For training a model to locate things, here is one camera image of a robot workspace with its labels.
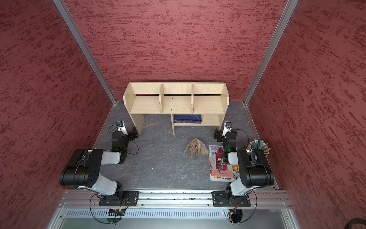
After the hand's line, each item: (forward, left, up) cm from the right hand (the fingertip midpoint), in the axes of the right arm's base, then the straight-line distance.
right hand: (222, 129), depth 94 cm
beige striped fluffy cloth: (-12, +19, -1) cm, 22 cm away
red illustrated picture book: (-25, +5, -6) cm, 26 cm away
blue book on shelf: (+3, +24, +9) cm, 26 cm away
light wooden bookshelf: (+10, +9, +18) cm, 23 cm away
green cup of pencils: (-15, -17, +7) cm, 24 cm away
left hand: (+1, +64, +2) cm, 64 cm away
